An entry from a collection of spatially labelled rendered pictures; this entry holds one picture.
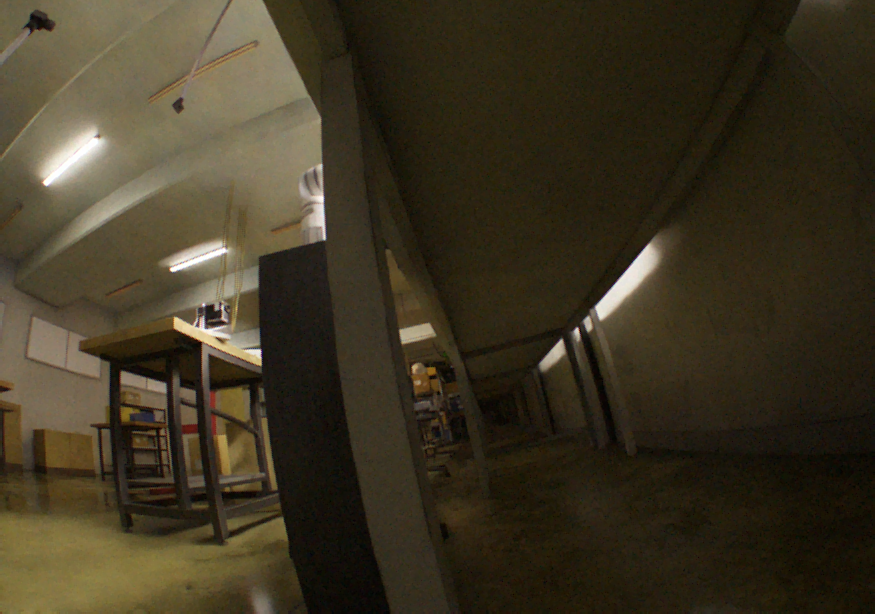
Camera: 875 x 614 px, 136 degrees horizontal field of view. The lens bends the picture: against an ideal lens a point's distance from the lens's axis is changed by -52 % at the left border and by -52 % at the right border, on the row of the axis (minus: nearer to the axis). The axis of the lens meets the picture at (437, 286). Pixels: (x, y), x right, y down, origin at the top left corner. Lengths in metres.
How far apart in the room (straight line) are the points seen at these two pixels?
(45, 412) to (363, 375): 9.51
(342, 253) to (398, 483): 0.17
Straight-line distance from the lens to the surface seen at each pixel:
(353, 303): 0.26
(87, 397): 10.29
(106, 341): 2.00
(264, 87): 4.71
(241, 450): 2.82
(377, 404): 0.25
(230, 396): 8.15
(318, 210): 1.01
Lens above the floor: 0.39
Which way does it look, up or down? 22 degrees up
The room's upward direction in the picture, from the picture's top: 13 degrees counter-clockwise
